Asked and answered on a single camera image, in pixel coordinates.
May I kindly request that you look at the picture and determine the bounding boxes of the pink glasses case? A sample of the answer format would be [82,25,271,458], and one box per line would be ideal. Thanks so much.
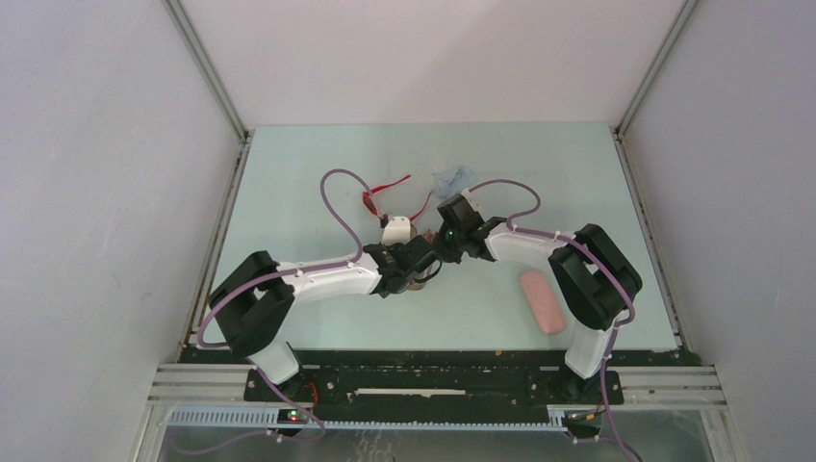
[519,270,567,335]

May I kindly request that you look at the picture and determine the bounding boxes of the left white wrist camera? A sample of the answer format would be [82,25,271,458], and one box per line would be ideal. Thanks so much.
[381,216,415,245]

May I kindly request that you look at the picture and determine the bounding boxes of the aluminium frame post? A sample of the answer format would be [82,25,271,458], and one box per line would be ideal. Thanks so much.
[160,0,255,205]
[610,0,700,205]

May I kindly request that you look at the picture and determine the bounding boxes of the blue cleaning cloth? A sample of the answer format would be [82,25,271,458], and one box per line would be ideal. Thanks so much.
[432,166,475,201]

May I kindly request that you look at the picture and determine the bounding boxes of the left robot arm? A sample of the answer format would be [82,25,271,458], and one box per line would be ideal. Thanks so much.
[197,236,439,401]

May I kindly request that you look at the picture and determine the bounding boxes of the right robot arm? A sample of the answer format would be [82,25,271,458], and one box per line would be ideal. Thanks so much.
[433,218,643,402]

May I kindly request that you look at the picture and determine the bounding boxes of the right aluminium frame post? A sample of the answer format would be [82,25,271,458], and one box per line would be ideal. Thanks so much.
[610,0,700,205]

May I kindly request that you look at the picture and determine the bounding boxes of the red frame sunglasses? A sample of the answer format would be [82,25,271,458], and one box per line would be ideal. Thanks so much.
[361,174,433,228]

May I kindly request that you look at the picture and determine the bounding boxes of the left aluminium frame post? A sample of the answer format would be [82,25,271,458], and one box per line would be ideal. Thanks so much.
[160,0,255,205]

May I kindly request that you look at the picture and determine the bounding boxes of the plaid brown glasses case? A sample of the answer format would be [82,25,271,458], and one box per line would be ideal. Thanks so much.
[408,230,437,291]

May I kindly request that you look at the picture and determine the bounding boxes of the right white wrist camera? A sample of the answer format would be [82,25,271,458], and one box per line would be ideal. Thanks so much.
[437,193,484,228]

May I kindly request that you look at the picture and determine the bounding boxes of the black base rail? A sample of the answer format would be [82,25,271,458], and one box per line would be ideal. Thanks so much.
[178,346,626,425]

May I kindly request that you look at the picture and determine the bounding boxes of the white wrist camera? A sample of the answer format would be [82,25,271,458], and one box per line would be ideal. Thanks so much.
[381,216,415,245]
[437,193,484,228]

